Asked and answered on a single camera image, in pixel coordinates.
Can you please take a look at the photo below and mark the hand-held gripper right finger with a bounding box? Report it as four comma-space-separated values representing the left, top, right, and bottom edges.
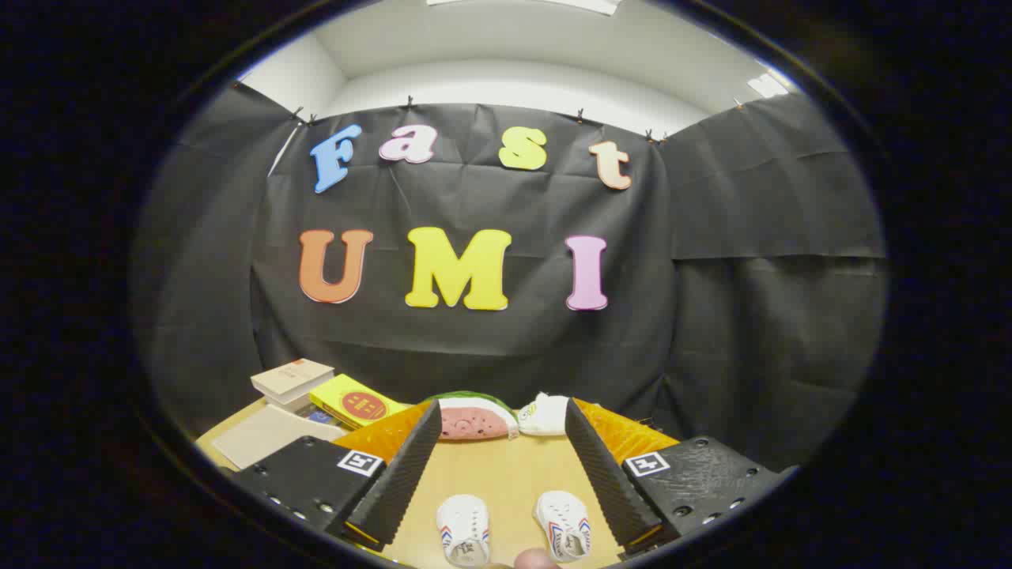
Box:
564, 398, 801, 558

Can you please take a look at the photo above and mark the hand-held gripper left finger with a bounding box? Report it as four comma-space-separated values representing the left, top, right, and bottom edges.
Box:
225, 399, 444, 554

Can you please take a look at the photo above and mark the white canvas shoe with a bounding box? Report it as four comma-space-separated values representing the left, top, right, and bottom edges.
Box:
436, 495, 492, 567
534, 490, 592, 563

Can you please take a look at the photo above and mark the beige storage box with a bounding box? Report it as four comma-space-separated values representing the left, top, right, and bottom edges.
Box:
212, 405, 349, 471

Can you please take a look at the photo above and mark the white plush toy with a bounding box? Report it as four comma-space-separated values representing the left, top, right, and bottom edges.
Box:
518, 393, 572, 437

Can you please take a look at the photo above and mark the yellow book with red circle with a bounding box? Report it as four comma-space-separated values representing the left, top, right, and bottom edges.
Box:
308, 374, 412, 431

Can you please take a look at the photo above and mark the watermelon slice plush toy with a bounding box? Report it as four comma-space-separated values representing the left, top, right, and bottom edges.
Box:
427, 391, 520, 441

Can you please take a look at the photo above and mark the beige book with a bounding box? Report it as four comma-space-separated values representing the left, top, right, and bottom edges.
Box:
251, 358, 335, 412

